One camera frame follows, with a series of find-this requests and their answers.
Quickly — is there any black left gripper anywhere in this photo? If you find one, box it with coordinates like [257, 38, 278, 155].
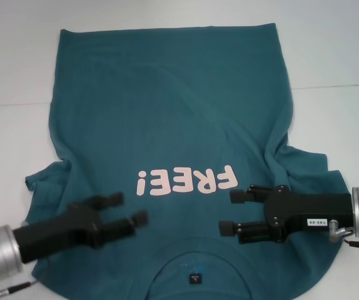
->
[12, 192, 149, 265]

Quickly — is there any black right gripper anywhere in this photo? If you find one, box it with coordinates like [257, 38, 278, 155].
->
[218, 184, 354, 244]

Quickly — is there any teal FREE print t-shirt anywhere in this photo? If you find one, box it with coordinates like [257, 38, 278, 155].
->
[24, 22, 354, 300]

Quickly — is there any right arm connector cable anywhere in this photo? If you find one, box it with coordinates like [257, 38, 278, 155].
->
[328, 219, 359, 251]

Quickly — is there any arm connector cable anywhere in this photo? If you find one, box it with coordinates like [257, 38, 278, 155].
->
[328, 219, 359, 251]
[0, 279, 39, 300]

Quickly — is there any left arm connector cable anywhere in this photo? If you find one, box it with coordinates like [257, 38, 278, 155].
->
[0, 279, 39, 300]

